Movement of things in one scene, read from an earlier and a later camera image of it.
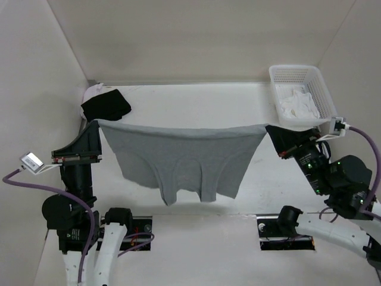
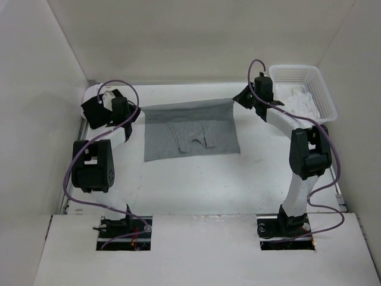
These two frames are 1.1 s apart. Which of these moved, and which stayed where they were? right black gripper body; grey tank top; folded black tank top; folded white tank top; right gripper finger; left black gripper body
Moved: right black gripper body; left black gripper body; right gripper finger; grey tank top
Stayed: folded black tank top; folded white tank top
